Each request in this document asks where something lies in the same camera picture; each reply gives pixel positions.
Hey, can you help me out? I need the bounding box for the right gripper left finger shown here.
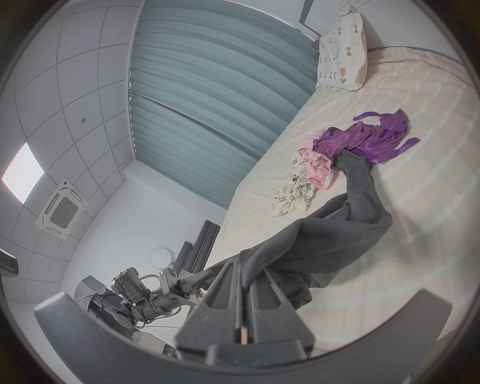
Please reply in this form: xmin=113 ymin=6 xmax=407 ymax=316
xmin=175 ymin=260 xmax=242 ymax=350

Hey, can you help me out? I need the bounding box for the white printed garment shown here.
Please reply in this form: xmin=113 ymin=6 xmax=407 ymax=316
xmin=272 ymin=157 xmax=319 ymax=218

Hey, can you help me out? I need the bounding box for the pink garment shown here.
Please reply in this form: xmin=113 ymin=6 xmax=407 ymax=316
xmin=297 ymin=128 xmax=336 ymax=190

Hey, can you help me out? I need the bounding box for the black T-shirt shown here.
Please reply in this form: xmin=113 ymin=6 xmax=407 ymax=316
xmin=210 ymin=149 xmax=392 ymax=312

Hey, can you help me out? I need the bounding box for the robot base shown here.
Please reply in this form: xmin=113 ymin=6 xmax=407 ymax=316
xmin=129 ymin=329 xmax=178 ymax=358

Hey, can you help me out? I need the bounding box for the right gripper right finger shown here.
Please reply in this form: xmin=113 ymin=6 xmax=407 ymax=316
xmin=245 ymin=267 xmax=315 ymax=351

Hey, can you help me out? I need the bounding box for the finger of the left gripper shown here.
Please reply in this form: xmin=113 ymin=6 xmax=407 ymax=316
xmin=184 ymin=281 xmax=206 ymax=298
xmin=180 ymin=271 xmax=211 ymax=287

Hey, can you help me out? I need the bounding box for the bed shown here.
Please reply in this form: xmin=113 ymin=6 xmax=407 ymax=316
xmin=202 ymin=0 xmax=477 ymax=357

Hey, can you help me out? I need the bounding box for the white ceiling air vent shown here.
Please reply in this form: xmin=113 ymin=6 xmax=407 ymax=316
xmin=35 ymin=178 xmax=90 ymax=241

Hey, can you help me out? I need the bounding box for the white printed pillow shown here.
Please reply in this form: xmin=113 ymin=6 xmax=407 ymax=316
xmin=316 ymin=10 xmax=368 ymax=92

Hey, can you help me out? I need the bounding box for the square ceiling light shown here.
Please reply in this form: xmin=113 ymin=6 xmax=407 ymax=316
xmin=2 ymin=142 xmax=46 ymax=205

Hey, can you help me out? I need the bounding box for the purple garment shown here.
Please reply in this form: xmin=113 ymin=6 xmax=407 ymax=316
xmin=313 ymin=109 xmax=421 ymax=166

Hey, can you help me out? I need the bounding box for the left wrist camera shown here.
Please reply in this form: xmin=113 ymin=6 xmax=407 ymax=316
xmin=159 ymin=269 xmax=178 ymax=294

